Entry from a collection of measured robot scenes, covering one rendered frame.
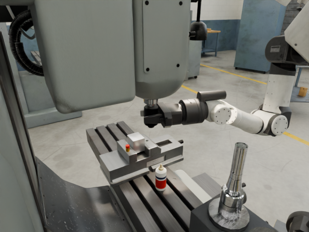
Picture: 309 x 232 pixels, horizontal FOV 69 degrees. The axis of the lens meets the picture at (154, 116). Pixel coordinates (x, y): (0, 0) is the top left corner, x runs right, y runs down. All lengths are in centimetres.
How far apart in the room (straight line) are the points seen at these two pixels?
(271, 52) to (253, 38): 574
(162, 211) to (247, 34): 622
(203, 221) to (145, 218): 29
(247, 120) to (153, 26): 50
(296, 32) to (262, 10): 584
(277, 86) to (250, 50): 581
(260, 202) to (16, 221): 206
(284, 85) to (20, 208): 90
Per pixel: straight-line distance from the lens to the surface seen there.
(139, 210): 83
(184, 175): 114
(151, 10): 57
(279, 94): 97
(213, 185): 125
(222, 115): 78
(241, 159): 47
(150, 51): 58
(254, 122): 91
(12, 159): 51
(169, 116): 71
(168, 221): 80
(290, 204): 245
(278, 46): 96
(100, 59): 51
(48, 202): 73
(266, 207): 233
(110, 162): 93
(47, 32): 49
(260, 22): 666
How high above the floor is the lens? 155
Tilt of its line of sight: 25 degrees down
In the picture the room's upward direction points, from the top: straight up
